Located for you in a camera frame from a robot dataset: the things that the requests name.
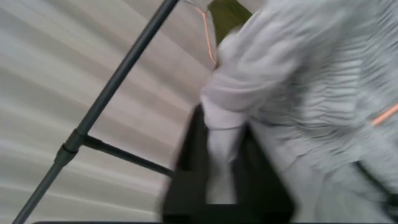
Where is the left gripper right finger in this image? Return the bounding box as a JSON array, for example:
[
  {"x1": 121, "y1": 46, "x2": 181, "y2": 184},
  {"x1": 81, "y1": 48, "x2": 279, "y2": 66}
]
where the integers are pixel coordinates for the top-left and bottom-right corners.
[{"x1": 233, "y1": 123, "x2": 296, "y2": 222}]

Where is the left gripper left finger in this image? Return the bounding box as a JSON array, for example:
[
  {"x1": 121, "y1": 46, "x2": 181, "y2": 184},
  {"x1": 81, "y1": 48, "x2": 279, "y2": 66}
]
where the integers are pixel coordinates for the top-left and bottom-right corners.
[{"x1": 161, "y1": 104, "x2": 215, "y2": 222}]

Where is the pale grey garment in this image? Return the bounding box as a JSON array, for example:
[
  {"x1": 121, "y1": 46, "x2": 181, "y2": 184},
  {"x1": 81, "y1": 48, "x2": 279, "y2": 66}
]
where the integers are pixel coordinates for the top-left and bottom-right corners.
[{"x1": 200, "y1": 0, "x2": 398, "y2": 223}]

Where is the green printed shirt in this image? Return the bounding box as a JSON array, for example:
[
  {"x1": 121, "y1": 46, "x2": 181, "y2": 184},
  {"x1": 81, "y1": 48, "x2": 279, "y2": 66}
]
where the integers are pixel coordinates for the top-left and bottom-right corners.
[{"x1": 207, "y1": 0, "x2": 253, "y2": 46}]

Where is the black clothes rack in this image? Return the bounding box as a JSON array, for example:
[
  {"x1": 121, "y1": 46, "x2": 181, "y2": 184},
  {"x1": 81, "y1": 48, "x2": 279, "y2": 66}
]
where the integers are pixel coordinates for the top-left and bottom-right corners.
[{"x1": 12, "y1": 0, "x2": 181, "y2": 224}]

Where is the white curtain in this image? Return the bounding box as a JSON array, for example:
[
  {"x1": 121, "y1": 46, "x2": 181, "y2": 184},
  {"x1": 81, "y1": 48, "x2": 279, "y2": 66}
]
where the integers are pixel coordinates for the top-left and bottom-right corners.
[{"x1": 0, "y1": 0, "x2": 268, "y2": 222}]

